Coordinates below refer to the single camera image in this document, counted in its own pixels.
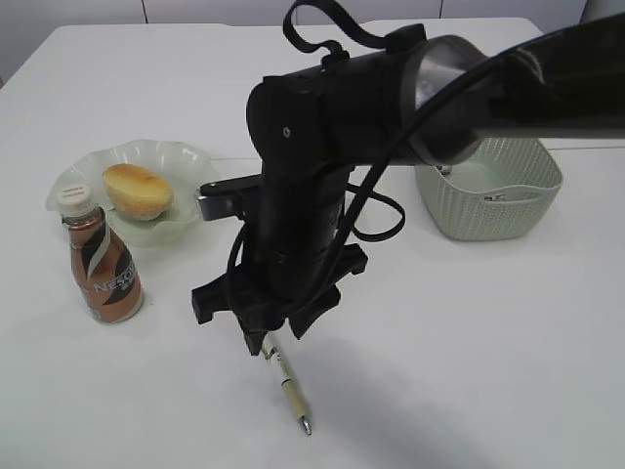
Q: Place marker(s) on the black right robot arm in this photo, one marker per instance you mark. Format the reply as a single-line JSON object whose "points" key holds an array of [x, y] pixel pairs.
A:
{"points": [[562, 84]]}

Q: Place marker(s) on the cream barrel pen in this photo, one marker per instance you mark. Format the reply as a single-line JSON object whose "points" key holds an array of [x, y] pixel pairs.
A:
{"points": [[287, 383]]}

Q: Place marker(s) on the pale green woven basket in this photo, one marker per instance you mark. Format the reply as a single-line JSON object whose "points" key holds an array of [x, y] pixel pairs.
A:
{"points": [[522, 169]]}

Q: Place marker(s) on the pale green wavy plate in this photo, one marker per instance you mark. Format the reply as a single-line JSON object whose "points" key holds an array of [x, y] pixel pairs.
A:
{"points": [[183, 166]]}

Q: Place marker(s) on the brown coffee bottle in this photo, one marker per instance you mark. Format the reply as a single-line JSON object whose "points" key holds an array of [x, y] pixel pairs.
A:
{"points": [[101, 263]]}

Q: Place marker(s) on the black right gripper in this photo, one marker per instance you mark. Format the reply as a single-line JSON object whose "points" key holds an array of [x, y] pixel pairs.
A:
{"points": [[311, 128]]}

